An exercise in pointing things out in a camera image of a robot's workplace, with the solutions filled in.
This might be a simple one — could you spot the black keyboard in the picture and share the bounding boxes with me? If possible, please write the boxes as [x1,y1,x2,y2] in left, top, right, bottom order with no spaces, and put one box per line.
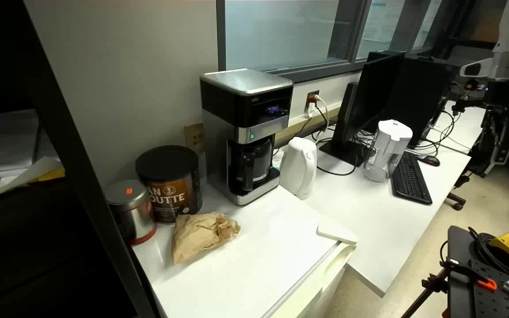
[389,150,435,207]

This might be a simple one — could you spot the white water filter pitcher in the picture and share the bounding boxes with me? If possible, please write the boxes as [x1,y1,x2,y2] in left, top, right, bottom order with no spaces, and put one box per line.
[363,118,416,184]

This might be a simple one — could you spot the black clamp with orange tips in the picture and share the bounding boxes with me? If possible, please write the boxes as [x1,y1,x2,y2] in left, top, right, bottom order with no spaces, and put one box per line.
[441,260,501,295]

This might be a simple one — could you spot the crumpled brown paper bag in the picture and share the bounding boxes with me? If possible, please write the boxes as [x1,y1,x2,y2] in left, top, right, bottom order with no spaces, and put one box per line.
[170,210,243,267]

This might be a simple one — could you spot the black monitor cables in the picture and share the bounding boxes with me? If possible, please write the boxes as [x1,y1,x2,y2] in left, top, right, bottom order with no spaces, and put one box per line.
[423,101,474,159]

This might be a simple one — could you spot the black computer mouse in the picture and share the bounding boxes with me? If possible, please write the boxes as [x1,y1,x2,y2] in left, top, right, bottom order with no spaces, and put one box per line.
[418,154,442,168]

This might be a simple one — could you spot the white wall power outlet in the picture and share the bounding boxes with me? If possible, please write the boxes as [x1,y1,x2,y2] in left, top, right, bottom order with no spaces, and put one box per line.
[305,88,324,115]

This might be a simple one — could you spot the black silver drip coffeemaker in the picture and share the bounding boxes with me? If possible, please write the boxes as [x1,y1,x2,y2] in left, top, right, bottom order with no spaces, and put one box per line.
[198,67,296,208]

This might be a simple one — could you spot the black computer monitor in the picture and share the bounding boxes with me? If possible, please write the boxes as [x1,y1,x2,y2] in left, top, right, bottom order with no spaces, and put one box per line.
[384,55,462,150]
[320,51,409,168]

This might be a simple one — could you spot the dark window frame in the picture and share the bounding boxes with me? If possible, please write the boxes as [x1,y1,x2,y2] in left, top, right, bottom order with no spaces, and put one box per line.
[214,0,509,85]

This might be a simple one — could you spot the glass coffee carafe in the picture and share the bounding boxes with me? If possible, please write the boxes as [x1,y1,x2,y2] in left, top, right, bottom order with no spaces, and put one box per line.
[230,138,276,194]

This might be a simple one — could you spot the black office chair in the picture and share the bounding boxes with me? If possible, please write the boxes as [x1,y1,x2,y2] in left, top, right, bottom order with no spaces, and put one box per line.
[442,109,509,212]

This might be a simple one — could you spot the thick black cable loop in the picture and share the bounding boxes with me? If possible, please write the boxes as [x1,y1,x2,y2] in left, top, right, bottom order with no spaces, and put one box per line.
[467,226,509,283]

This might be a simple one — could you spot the stack of papers on shelf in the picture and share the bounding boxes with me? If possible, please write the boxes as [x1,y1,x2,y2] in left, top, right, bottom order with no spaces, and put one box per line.
[0,108,68,208]

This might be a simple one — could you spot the black tripod legs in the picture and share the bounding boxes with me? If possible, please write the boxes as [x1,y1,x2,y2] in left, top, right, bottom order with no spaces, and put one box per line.
[400,268,453,318]

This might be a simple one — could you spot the beige wall outlet plate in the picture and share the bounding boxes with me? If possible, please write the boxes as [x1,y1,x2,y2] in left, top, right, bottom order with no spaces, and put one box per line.
[183,122,207,150]

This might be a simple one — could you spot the steel canister with red base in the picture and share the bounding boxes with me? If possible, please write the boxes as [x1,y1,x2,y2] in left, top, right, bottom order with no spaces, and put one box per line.
[105,178,160,247]

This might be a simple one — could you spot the black shelf frame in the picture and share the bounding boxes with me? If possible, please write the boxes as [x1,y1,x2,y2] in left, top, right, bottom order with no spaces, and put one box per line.
[0,0,161,318]

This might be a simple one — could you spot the black perforated cart top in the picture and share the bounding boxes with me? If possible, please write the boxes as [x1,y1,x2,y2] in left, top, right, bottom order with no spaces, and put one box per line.
[444,224,509,318]

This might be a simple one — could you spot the white mini fridge cabinet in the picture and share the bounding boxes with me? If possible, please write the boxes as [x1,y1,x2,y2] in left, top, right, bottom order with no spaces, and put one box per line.
[131,184,359,318]

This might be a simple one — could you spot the black coffee can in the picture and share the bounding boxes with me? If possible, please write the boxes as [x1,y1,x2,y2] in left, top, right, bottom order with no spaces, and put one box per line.
[135,143,204,224]

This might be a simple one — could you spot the black cable on desk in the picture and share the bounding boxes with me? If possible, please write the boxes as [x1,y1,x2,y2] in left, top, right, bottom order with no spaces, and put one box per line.
[315,157,365,178]

